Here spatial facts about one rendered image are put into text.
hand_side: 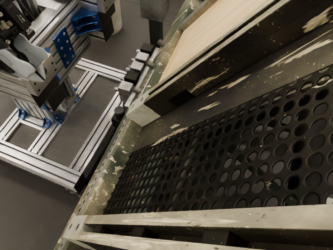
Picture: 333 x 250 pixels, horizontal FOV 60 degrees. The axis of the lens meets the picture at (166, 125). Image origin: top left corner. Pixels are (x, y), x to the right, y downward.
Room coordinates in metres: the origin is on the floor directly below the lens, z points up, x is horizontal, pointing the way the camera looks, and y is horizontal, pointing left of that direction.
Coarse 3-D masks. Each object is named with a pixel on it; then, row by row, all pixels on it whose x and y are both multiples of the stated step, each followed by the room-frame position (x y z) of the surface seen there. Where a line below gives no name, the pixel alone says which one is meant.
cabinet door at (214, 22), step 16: (224, 0) 0.87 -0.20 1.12; (240, 0) 0.75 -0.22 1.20; (256, 0) 0.66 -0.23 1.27; (208, 16) 0.88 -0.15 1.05; (224, 16) 0.74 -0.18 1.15; (240, 16) 0.65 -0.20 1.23; (192, 32) 0.88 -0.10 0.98; (208, 32) 0.74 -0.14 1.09; (224, 32) 0.64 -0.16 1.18; (176, 48) 0.87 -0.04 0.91; (192, 48) 0.73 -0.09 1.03; (176, 64) 0.72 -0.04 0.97; (160, 80) 0.70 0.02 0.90
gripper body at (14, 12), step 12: (0, 0) 0.37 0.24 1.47; (12, 0) 0.40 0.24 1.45; (0, 12) 0.36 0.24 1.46; (12, 12) 0.37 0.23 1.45; (0, 24) 0.35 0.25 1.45; (12, 24) 0.37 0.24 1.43; (24, 24) 0.37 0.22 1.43; (0, 36) 0.34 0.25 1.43; (12, 36) 0.35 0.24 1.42; (0, 48) 0.33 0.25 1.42
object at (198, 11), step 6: (204, 0) 1.00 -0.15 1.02; (210, 0) 0.95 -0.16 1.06; (216, 0) 0.94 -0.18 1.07; (198, 6) 1.01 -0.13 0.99; (204, 6) 0.96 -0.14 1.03; (192, 12) 1.01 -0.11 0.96; (198, 12) 0.96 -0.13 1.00; (186, 18) 1.02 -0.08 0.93; (192, 18) 0.97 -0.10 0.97; (186, 24) 0.98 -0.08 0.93
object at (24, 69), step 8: (0, 56) 0.35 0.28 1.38; (8, 56) 0.35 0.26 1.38; (16, 56) 0.37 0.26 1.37; (8, 64) 0.35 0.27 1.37; (16, 64) 0.35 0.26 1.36; (24, 64) 0.34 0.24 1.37; (16, 72) 0.34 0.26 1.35; (24, 72) 0.35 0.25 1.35; (32, 72) 0.34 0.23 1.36; (32, 80) 0.35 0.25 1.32; (40, 80) 0.35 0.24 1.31
